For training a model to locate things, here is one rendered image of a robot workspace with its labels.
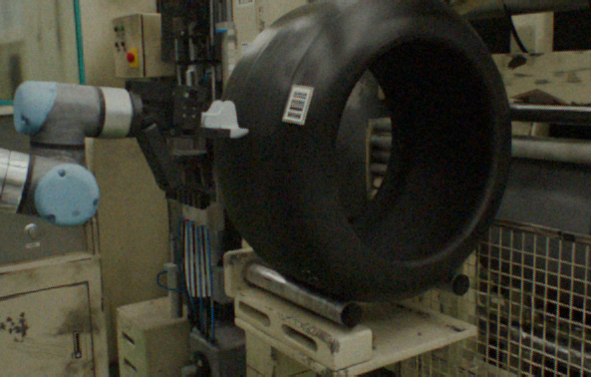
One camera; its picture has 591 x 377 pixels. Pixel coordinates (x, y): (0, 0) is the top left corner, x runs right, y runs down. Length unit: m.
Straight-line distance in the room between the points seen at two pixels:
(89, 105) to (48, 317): 0.82
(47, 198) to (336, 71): 0.50
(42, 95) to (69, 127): 0.06
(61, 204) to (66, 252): 0.90
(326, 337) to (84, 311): 0.72
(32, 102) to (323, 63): 0.44
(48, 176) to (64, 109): 0.16
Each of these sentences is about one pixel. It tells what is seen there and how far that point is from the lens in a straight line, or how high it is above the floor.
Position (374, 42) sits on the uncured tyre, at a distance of 1.17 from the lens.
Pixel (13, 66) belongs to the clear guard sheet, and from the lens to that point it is 1.68.
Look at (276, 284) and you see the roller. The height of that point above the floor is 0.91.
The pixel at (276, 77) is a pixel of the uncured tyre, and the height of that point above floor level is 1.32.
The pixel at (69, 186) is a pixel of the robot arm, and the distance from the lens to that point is 0.87.
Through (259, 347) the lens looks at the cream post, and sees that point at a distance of 1.68.
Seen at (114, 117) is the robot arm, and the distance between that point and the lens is 1.03.
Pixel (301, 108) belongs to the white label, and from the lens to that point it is 1.09.
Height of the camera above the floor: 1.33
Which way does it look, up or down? 9 degrees down
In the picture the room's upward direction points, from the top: 1 degrees counter-clockwise
